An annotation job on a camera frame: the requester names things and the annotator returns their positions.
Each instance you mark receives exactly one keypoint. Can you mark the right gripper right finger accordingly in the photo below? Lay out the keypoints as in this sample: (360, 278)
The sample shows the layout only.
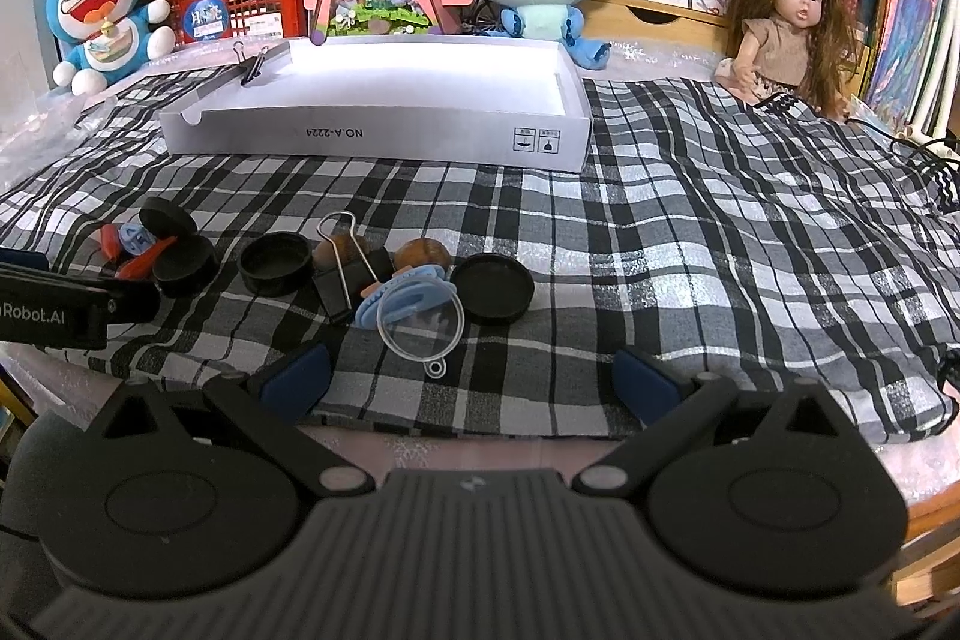
(675, 413)

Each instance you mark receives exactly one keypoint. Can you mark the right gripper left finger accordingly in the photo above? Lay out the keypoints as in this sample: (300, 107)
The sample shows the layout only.
(266, 406)

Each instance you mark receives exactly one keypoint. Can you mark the red plastic clip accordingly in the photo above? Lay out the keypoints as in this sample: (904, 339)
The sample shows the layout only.
(141, 267)
(110, 243)

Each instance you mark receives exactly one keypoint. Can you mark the small blue hair clip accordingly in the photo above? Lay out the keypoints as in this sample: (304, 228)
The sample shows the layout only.
(135, 238)

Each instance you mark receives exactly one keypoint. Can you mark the large black binder clip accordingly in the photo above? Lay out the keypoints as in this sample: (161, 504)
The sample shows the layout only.
(342, 289)

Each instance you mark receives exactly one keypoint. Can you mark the brown walnut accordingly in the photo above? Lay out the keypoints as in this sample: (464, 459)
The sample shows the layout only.
(423, 251)
(340, 249)

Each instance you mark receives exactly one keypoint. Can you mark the clear round plastic lid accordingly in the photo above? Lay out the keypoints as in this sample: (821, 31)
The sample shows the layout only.
(427, 339)

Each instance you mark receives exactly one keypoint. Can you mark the light blue hair clip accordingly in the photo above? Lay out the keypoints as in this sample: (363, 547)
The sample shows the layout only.
(409, 293)

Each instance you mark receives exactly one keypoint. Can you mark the black round lid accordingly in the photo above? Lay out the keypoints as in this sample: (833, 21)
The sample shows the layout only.
(494, 289)

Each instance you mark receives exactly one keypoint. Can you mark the black round jar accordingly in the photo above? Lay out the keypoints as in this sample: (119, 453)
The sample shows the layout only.
(276, 264)

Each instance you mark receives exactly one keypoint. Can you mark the black white plaid cloth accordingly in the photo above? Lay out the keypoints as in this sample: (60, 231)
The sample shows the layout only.
(763, 244)

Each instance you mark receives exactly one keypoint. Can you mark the Doraemon plush toy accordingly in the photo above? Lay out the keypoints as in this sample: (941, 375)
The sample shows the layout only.
(107, 40)

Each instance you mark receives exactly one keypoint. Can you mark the black binder clip on box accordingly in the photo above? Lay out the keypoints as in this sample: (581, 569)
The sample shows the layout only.
(250, 64)

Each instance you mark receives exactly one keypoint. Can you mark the white cardboard box tray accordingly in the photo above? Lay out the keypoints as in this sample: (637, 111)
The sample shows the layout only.
(447, 99)

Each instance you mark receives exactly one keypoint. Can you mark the red plastic crate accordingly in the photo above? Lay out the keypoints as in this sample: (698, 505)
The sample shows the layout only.
(209, 20)

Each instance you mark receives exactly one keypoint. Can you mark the brown haired baby doll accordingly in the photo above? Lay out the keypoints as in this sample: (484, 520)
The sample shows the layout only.
(805, 48)

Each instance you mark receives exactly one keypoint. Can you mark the wooden drawer box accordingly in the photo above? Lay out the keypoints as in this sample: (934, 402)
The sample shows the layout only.
(632, 20)

